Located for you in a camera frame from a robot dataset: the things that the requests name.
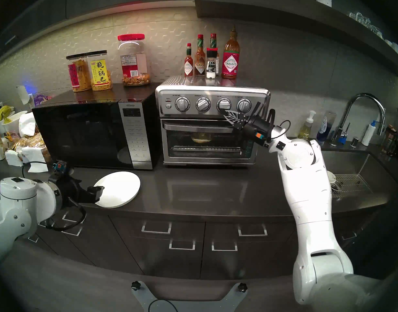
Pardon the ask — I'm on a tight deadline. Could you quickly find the dark lower kitchen cabinet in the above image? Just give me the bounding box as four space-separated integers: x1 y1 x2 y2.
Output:
0 181 332 281

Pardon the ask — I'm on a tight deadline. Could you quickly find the round white plate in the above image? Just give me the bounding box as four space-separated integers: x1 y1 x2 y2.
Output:
94 171 141 208

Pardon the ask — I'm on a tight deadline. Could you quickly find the blue dish brush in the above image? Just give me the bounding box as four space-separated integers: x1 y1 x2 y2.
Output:
338 122 351 144

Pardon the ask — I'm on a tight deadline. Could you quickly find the medium orange Tabasco bottle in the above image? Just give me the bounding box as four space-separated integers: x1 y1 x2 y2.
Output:
194 34 206 77

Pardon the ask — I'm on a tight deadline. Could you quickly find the stainless steel toaster oven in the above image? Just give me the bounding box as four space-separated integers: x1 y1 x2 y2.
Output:
155 75 271 167

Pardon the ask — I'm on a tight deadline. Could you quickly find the wire oven rack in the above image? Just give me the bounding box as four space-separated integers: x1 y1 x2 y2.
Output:
171 131 248 146

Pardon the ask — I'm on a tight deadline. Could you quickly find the chrome gooseneck faucet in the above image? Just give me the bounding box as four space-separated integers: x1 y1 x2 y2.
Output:
330 93 387 147

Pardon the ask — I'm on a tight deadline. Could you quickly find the large red lid jar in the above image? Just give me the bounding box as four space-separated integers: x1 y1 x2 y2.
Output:
118 34 151 87

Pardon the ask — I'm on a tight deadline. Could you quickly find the black cable loop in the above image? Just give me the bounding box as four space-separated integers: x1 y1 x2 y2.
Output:
149 299 179 312

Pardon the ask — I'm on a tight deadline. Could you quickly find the stainless steel sink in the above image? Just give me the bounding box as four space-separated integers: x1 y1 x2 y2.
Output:
319 147 398 204

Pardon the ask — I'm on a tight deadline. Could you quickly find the white bottle with blue cap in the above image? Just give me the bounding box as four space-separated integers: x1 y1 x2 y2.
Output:
362 121 377 147

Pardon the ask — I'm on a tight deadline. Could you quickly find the crumpled white paper napkin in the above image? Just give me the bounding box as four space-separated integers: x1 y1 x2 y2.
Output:
18 112 37 137

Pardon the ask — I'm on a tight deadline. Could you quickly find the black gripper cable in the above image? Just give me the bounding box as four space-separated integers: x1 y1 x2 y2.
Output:
256 109 292 144
23 160 87 232

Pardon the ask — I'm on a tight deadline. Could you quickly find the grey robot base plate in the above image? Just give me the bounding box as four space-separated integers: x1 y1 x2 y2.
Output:
131 281 248 312

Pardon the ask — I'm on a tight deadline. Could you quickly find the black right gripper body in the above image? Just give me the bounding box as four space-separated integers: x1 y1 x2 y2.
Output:
240 102 276 147

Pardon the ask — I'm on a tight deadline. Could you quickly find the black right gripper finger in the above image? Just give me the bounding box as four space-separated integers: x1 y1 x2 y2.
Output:
224 116 248 130
218 110 250 121

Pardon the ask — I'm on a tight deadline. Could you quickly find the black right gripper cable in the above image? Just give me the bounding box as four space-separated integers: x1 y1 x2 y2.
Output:
256 109 292 144

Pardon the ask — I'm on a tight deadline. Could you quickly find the large Tabasco sauce bottle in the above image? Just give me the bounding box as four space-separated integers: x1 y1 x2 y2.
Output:
222 25 241 80

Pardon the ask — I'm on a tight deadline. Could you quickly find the clear bag of bread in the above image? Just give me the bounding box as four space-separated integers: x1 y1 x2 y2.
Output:
11 132 51 162

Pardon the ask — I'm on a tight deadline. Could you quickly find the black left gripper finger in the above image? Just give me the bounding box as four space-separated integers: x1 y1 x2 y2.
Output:
88 186 104 203

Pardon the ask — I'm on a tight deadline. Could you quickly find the yellow liquid soap dispenser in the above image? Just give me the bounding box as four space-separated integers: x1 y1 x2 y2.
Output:
297 110 316 143

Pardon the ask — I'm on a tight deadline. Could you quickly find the foil lined oven tray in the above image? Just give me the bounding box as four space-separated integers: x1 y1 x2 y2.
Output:
170 147 243 157

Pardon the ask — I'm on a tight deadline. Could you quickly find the black cap salt grinder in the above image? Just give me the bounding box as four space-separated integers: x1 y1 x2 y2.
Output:
206 48 218 80

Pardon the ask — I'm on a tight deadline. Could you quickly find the wire sink grid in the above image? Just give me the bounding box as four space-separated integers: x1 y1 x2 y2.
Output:
330 174 371 195

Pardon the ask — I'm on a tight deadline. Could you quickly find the small red Tabasco bottle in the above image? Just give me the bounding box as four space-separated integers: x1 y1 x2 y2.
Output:
185 43 194 78

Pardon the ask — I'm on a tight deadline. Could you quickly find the yellow label snack jar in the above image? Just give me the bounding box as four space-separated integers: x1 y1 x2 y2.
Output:
88 50 113 91

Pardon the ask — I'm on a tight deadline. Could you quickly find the blue dish soap bottle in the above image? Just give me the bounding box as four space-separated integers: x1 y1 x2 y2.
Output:
316 111 337 143

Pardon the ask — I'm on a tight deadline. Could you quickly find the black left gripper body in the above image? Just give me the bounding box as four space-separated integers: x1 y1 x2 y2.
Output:
54 175 94 206

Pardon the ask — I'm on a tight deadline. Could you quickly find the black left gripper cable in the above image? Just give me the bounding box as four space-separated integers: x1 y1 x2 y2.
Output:
23 160 87 232

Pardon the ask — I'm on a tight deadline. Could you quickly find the glass toaster oven door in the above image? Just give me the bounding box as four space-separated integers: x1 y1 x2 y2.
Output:
160 119 259 165

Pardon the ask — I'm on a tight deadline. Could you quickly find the black microwave oven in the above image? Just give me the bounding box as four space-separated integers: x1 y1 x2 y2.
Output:
32 83 161 170

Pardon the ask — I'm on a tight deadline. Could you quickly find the red label snack jar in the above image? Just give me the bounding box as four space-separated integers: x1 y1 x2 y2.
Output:
66 53 92 93

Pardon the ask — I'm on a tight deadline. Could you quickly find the brown glass bottle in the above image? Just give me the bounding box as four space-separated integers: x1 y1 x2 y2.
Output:
382 125 397 154

